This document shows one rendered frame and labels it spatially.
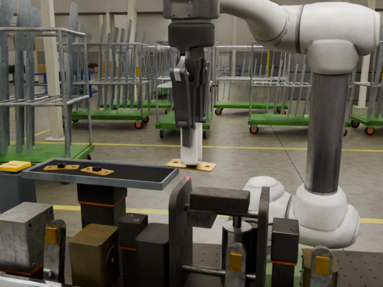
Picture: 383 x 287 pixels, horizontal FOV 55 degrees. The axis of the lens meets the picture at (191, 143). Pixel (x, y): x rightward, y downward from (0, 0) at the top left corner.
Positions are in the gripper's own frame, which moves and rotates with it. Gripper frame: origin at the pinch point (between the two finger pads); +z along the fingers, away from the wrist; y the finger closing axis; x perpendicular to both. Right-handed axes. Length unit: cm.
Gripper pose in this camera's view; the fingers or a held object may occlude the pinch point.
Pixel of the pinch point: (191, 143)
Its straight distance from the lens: 65.1
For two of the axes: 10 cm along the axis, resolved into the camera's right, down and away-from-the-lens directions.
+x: 9.4, 1.0, -3.3
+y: -3.5, 2.8, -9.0
